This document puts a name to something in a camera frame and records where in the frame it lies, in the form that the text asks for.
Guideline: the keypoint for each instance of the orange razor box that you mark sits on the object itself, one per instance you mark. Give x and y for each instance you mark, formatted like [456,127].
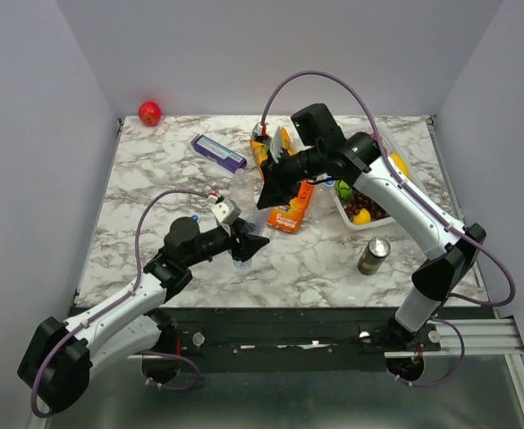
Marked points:
[290,217]

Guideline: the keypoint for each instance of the clear small plastic bottle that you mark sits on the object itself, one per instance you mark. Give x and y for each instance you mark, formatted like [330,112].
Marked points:
[322,201]

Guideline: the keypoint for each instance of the purple rectangular box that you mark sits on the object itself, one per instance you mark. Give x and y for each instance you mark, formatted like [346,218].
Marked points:
[221,155]

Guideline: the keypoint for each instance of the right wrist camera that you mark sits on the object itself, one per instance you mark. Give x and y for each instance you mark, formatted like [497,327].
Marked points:
[276,151]

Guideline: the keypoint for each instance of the dark purple grape bunch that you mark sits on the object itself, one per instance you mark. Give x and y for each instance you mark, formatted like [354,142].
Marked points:
[358,201]

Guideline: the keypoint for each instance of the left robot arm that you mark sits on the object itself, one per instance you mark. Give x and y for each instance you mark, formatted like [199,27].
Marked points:
[63,356]

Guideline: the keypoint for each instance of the green round fruit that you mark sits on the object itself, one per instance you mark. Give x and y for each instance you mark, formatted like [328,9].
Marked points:
[343,190]

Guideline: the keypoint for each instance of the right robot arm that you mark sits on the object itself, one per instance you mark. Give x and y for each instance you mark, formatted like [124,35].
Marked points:
[451,248]

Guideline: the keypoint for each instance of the red apple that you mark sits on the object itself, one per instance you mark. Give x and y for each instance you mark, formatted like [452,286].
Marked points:
[150,113]

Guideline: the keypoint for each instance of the black base frame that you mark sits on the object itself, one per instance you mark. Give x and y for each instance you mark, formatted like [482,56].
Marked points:
[232,340]

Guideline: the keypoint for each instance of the yellow mango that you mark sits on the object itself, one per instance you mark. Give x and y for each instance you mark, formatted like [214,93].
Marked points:
[400,164]

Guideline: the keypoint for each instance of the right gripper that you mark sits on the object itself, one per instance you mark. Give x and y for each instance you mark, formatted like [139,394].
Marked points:
[275,183]

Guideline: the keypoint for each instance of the black drink can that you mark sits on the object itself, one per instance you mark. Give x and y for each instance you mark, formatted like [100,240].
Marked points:
[374,254]

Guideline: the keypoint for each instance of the white plastic basket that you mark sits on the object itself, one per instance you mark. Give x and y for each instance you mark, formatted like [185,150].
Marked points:
[391,146]

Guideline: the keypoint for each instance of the clear crushed plastic bottle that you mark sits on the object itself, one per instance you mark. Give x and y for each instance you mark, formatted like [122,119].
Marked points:
[242,193]

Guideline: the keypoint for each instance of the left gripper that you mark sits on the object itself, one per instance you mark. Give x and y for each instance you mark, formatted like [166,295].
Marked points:
[249,244]

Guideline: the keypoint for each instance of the blue tinted plastic bottle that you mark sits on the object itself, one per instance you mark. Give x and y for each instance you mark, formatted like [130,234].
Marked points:
[248,230]

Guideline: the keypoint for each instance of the yellow lemon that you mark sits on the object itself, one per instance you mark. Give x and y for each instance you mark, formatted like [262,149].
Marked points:
[363,216]

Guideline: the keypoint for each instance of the orange yellow snack pack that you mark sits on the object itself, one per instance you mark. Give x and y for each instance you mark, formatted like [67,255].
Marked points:
[260,145]

